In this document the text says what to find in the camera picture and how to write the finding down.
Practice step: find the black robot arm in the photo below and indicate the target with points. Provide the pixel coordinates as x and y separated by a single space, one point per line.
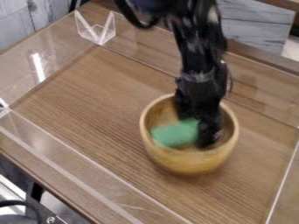
194 20

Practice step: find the black table leg bracket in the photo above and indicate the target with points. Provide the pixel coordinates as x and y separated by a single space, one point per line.
47 217

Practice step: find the clear acrylic tray walls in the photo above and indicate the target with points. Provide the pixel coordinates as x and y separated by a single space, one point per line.
74 96

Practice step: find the clear acrylic corner bracket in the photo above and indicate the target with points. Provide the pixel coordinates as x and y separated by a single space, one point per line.
99 34

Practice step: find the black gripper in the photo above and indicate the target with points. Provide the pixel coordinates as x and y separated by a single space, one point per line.
198 95

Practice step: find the brown wooden bowl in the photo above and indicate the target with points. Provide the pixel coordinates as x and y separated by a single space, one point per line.
186 160

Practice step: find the green rectangular block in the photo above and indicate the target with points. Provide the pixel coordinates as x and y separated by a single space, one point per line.
176 134

